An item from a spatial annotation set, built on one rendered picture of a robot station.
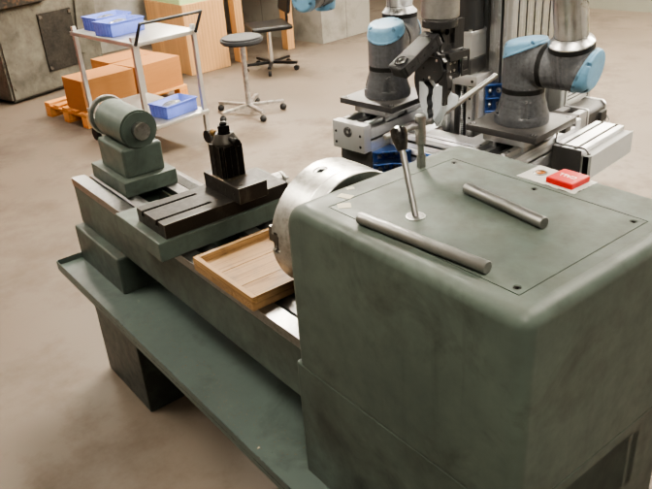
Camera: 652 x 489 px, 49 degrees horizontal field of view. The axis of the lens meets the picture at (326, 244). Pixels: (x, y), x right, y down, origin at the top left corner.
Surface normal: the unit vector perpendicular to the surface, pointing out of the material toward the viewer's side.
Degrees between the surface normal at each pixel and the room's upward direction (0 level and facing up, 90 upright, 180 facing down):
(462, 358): 90
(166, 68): 90
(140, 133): 90
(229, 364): 0
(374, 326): 90
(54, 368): 0
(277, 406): 0
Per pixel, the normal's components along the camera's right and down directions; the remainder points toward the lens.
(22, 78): 0.83, 0.21
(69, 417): -0.07, -0.89
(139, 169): 0.62, 0.33
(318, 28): -0.70, 0.37
